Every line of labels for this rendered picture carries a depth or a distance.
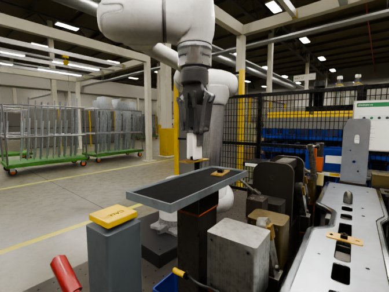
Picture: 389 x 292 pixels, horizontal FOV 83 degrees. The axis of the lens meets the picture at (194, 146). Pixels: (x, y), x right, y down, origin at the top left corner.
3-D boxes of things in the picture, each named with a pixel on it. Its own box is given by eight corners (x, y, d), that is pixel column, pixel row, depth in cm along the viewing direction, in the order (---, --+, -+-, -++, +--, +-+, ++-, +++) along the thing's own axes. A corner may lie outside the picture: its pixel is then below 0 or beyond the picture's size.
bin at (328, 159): (364, 174, 124) (366, 151, 122) (304, 168, 138) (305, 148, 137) (359, 168, 138) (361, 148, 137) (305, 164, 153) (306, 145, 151)
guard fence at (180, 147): (245, 216, 308) (249, 69, 286) (241, 220, 297) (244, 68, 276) (177, 196, 394) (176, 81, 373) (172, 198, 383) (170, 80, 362)
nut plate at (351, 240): (325, 237, 62) (326, 233, 61) (326, 231, 65) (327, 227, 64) (363, 247, 57) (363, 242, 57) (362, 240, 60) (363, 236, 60)
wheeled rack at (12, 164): (7, 177, 528) (0, 102, 509) (2, 171, 596) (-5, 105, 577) (88, 165, 665) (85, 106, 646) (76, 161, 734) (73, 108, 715)
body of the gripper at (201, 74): (173, 69, 59) (173, 105, 60) (195, 63, 52) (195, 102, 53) (194, 74, 64) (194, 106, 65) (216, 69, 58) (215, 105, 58)
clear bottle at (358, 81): (362, 105, 141) (364, 73, 138) (349, 105, 144) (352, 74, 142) (362, 105, 146) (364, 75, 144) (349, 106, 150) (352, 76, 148)
